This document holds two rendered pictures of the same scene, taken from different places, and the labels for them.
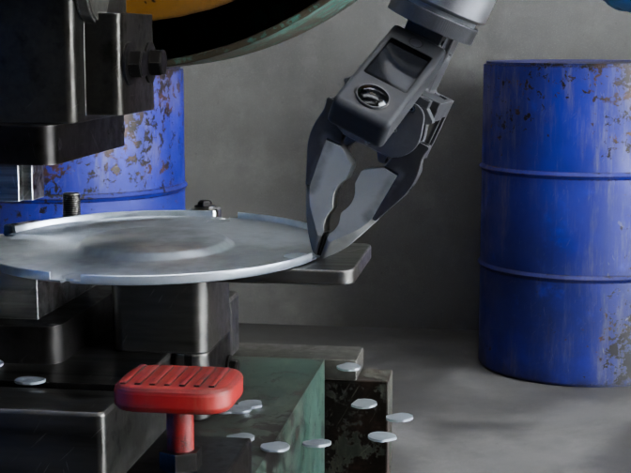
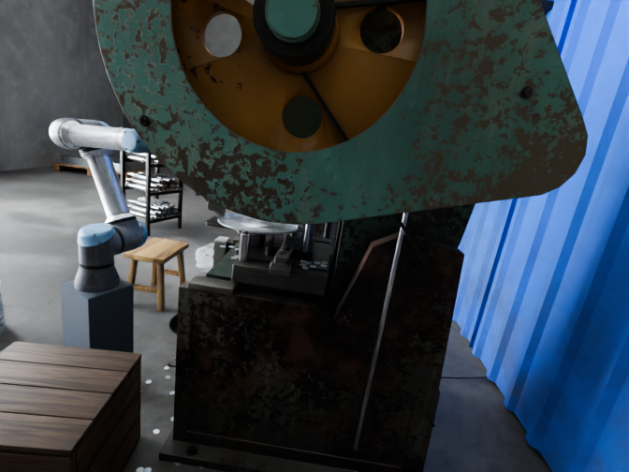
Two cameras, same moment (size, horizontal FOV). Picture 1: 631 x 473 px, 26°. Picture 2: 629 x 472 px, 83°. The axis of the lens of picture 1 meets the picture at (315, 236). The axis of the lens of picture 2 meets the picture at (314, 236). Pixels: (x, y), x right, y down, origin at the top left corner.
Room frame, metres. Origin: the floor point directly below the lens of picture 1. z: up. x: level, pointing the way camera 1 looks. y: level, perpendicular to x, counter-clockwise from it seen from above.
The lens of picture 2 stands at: (2.39, 0.19, 1.12)
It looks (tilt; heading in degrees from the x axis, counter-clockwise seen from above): 16 degrees down; 173
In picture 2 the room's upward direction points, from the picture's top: 8 degrees clockwise
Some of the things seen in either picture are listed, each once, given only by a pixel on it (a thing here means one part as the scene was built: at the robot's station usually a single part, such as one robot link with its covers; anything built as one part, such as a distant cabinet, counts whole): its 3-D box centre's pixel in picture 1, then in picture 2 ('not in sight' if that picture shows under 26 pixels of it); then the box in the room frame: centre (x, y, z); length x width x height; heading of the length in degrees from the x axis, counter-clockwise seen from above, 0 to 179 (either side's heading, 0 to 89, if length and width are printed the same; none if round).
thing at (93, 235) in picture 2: not in sight; (97, 243); (1.04, -0.46, 0.62); 0.13 x 0.12 x 0.14; 155
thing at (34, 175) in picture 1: (20, 175); not in sight; (1.14, 0.25, 0.84); 0.05 x 0.03 x 0.04; 171
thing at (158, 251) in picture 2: not in sight; (157, 272); (0.25, -0.49, 0.16); 0.34 x 0.24 x 0.34; 170
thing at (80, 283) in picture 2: not in sight; (97, 272); (1.05, -0.46, 0.50); 0.15 x 0.15 x 0.10
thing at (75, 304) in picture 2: not in sight; (98, 334); (1.05, -0.46, 0.23); 0.18 x 0.18 x 0.45; 57
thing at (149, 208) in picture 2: not in sight; (152, 181); (-1.18, -1.02, 0.47); 0.46 x 0.43 x 0.95; 61
